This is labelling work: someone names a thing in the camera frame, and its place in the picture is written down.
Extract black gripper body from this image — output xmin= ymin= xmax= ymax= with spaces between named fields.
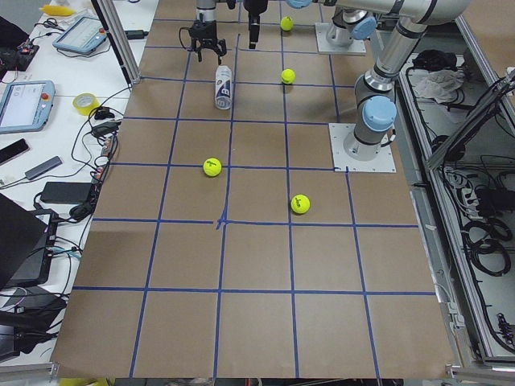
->
xmin=189 ymin=20 xmax=218 ymax=51
xmin=243 ymin=0 xmax=268 ymax=16

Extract white blue tennis ball can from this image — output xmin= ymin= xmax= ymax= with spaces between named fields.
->
xmin=215 ymin=65 xmax=233 ymax=110

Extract tennis ball far corner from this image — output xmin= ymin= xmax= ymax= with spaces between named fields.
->
xmin=280 ymin=16 xmax=294 ymax=31

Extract tennis ball near base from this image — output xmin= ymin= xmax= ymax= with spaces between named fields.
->
xmin=290 ymin=194 xmax=311 ymax=215
xmin=281 ymin=68 xmax=296 ymax=85

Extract tennis ball table centre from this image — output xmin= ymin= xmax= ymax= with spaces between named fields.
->
xmin=203 ymin=158 xmax=222 ymax=177

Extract far teach pendant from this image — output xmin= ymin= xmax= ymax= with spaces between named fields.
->
xmin=52 ymin=16 xmax=107 ymax=55

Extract teach pendant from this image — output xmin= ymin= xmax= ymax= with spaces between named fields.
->
xmin=1 ymin=80 xmax=56 ymax=134
xmin=52 ymin=16 xmax=107 ymax=55

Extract yellow tape roll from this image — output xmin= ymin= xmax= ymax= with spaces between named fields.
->
xmin=72 ymin=92 xmax=100 ymax=117

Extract yellow banana toy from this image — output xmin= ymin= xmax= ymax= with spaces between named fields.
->
xmin=39 ymin=4 xmax=76 ymax=17

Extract near teach pendant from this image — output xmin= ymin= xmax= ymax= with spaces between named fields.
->
xmin=1 ymin=80 xmax=56 ymax=134

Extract grey usb hub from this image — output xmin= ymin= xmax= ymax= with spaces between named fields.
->
xmin=25 ymin=156 xmax=62 ymax=181

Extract white cloth bundle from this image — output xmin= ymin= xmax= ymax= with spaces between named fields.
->
xmin=414 ymin=69 xmax=466 ymax=104

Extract black power adapter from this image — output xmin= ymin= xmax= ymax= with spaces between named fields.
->
xmin=40 ymin=182 xmax=92 ymax=204

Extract black smartphone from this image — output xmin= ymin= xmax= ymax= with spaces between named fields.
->
xmin=0 ymin=138 xmax=29 ymax=164

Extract black laptop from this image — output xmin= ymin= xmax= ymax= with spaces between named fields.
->
xmin=1 ymin=195 xmax=57 ymax=290

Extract aluminium frame post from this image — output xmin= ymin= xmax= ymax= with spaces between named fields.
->
xmin=91 ymin=0 xmax=141 ymax=86

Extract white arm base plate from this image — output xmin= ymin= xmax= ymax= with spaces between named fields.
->
xmin=328 ymin=123 xmax=396 ymax=173
xmin=315 ymin=23 xmax=366 ymax=55

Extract black coiled cables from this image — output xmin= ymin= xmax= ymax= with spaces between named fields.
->
xmin=460 ymin=216 xmax=514 ymax=278

